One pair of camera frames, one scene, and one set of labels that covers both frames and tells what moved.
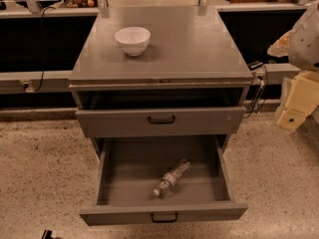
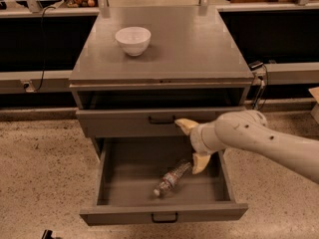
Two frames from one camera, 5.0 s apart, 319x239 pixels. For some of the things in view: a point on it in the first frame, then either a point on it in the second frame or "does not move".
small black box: x=254 y=65 does not move
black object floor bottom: x=47 y=234 does not move
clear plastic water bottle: x=169 y=180 does not move
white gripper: x=305 y=45 → x=197 y=138
